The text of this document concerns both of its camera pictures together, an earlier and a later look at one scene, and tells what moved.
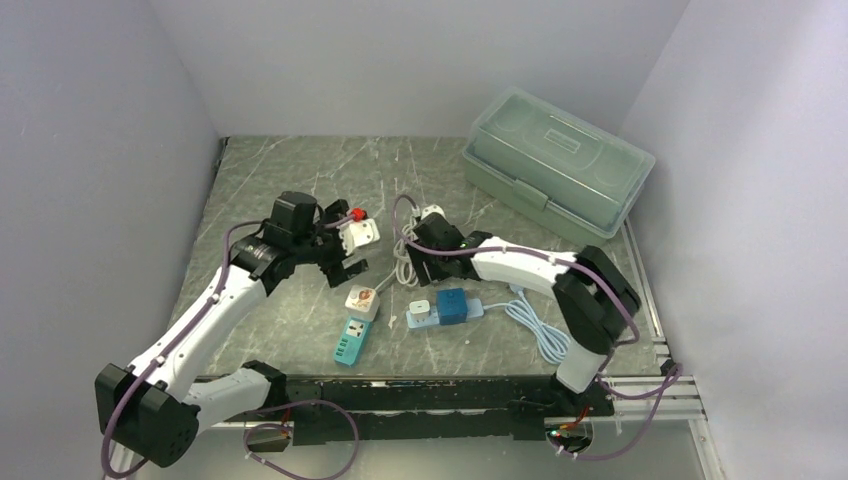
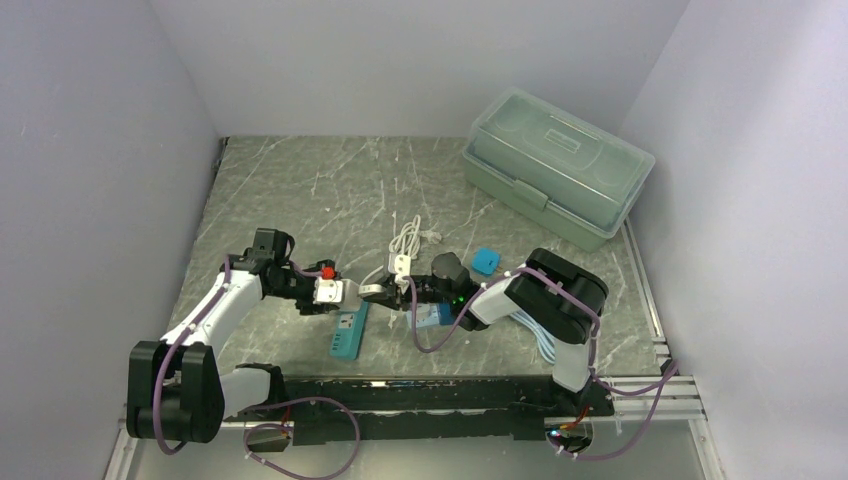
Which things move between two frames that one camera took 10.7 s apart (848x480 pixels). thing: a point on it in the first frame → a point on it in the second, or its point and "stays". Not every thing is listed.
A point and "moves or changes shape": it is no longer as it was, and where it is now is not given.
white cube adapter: [433, 208] → [402, 268]
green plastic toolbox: [555, 164] stays
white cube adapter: [358, 234] → [327, 291]
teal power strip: [353, 342] moves or changes shape
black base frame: [425, 408] stays
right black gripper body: [442, 271] → [427, 293]
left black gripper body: [322, 245] → [296, 287]
